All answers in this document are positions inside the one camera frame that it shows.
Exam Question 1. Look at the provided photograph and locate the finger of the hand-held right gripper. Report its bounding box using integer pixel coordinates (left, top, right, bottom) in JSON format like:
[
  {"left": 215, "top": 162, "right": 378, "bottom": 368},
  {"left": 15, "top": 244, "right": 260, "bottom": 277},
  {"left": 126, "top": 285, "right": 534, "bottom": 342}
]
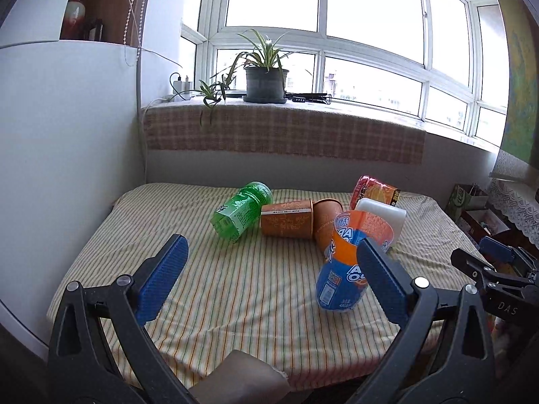
[
  {"left": 479, "top": 236, "right": 539, "bottom": 276},
  {"left": 450, "top": 248, "right": 537, "bottom": 293}
]

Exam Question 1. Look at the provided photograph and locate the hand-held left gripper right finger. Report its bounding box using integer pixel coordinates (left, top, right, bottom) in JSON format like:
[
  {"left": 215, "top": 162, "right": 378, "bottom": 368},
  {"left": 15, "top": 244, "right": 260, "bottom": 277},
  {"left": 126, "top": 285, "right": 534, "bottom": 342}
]
[{"left": 345, "top": 237, "right": 497, "bottom": 404}]

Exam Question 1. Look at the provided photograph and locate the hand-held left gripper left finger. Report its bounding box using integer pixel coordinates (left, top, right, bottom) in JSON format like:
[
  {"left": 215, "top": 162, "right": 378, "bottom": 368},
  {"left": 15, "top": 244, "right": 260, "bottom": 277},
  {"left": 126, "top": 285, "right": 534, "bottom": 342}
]
[{"left": 47, "top": 233, "right": 198, "bottom": 404}]

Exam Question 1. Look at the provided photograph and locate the orange and blue plastic cup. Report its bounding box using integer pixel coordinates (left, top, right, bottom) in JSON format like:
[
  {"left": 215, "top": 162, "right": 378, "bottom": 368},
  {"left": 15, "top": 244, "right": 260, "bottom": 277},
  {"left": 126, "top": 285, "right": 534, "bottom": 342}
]
[{"left": 315, "top": 209, "right": 395, "bottom": 313}]

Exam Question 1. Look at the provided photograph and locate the white plastic cup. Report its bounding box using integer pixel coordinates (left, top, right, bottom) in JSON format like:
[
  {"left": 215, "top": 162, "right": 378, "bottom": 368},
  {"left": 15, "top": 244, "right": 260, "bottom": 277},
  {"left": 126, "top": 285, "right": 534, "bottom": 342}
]
[{"left": 355, "top": 198, "right": 407, "bottom": 250}]

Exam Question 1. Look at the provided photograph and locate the brown patterned paper cup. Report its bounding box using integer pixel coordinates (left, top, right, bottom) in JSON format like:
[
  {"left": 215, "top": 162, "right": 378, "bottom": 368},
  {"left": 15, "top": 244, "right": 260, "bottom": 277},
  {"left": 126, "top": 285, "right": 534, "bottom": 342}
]
[
  {"left": 260, "top": 199, "right": 316, "bottom": 240},
  {"left": 312, "top": 198, "right": 345, "bottom": 262}
]

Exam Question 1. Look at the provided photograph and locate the red and orange plastic cup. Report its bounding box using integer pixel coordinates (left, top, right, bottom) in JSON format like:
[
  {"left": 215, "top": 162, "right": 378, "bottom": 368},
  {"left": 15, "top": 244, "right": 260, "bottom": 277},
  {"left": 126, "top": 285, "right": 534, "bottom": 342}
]
[{"left": 350, "top": 174, "right": 401, "bottom": 211}]

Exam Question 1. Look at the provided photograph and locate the green plastic cup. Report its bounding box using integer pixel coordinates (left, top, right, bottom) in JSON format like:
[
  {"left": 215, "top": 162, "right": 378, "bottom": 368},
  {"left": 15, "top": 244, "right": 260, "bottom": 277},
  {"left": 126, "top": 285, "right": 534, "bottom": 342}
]
[{"left": 211, "top": 181, "right": 274, "bottom": 243}]

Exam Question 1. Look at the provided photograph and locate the white lace cloth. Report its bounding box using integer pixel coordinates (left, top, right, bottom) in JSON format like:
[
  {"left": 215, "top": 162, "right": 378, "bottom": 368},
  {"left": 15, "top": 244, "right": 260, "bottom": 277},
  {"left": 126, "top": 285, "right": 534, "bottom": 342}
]
[{"left": 488, "top": 149, "right": 539, "bottom": 253}]

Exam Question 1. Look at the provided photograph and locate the green cardboard box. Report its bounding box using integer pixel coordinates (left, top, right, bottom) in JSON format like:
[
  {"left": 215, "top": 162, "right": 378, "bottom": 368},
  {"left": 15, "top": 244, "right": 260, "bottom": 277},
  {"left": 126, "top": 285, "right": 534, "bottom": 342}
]
[{"left": 445, "top": 184, "right": 489, "bottom": 222}]

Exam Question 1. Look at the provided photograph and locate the striped table cloth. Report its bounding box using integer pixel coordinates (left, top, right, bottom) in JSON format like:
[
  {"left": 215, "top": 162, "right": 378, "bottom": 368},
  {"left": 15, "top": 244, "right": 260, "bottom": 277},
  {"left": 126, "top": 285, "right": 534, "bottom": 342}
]
[{"left": 45, "top": 182, "right": 498, "bottom": 392}]

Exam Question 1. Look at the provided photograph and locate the brown cardboard piece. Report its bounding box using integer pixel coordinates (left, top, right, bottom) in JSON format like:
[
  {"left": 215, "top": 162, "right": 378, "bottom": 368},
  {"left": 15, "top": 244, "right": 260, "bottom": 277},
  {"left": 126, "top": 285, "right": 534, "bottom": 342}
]
[{"left": 187, "top": 349, "right": 291, "bottom": 404}]

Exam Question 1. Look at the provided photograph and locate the white cabinet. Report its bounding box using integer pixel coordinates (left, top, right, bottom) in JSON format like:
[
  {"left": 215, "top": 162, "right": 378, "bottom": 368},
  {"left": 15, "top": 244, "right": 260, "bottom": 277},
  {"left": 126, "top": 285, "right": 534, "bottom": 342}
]
[{"left": 0, "top": 38, "right": 146, "bottom": 358}]

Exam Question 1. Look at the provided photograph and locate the plaid windowsill cloth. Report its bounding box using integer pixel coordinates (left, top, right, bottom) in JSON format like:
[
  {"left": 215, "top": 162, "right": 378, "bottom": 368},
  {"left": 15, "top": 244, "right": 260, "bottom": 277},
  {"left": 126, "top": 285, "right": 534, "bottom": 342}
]
[{"left": 141, "top": 100, "right": 427, "bottom": 166}]

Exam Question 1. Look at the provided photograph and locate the black flat device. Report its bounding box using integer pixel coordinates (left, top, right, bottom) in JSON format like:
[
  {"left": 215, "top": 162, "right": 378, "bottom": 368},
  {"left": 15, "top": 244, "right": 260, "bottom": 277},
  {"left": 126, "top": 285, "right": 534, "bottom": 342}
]
[{"left": 286, "top": 92, "right": 332, "bottom": 104}]

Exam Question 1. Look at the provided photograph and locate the potted spider plant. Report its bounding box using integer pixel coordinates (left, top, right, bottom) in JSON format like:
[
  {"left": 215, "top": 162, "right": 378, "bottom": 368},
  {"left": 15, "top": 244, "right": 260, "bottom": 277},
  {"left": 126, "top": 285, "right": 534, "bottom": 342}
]
[{"left": 198, "top": 29, "right": 314, "bottom": 127}]

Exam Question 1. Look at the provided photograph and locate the ceramic vase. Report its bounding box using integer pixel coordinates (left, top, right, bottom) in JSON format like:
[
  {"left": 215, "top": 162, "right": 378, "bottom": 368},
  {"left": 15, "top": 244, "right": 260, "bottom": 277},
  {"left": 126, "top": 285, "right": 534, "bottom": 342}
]
[{"left": 65, "top": 0, "right": 88, "bottom": 41}]

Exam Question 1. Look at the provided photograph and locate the wooden shelf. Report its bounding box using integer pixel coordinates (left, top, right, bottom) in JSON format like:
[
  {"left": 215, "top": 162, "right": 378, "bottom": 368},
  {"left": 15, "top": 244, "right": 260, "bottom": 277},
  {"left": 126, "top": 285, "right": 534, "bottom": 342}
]
[{"left": 59, "top": 0, "right": 153, "bottom": 48}]

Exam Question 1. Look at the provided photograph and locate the wall map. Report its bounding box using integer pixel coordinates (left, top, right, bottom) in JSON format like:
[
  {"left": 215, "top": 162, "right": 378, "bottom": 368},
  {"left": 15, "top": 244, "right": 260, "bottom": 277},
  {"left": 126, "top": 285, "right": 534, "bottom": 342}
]
[{"left": 484, "top": 0, "right": 539, "bottom": 165}]

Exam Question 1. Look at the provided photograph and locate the white window frame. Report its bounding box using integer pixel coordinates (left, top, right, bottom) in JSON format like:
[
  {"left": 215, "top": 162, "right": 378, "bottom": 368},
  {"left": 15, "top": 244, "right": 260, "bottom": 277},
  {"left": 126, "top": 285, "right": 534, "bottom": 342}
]
[{"left": 181, "top": 0, "right": 511, "bottom": 152}]

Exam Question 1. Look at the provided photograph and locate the beaded blind cord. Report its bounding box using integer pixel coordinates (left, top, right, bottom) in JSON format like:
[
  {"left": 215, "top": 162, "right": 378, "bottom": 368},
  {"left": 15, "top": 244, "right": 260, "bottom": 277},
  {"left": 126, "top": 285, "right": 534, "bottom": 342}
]
[{"left": 122, "top": 0, "right": 151, "bottom": 48}]

